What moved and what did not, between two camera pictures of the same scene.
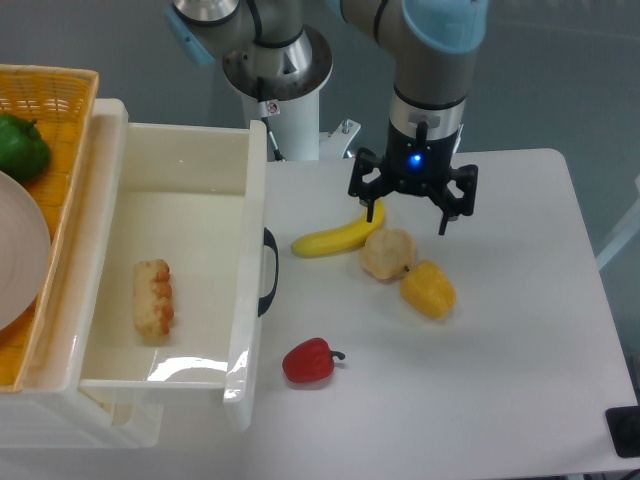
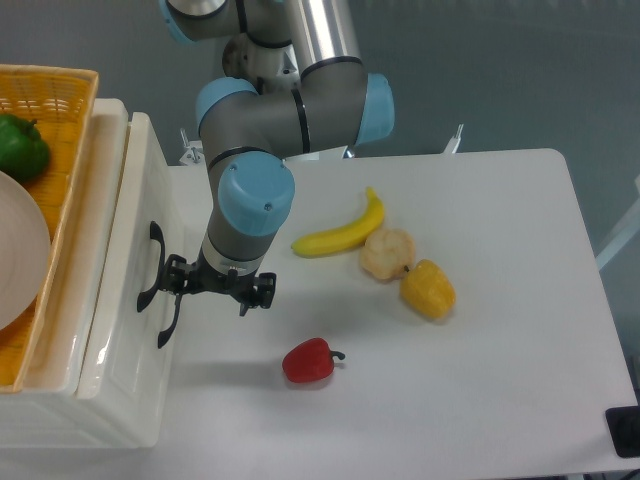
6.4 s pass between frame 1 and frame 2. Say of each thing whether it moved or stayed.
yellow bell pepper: stayed
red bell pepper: stayed
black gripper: moved
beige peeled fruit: stayed
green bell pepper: stayed
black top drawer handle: moved
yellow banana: stayed
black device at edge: stayed
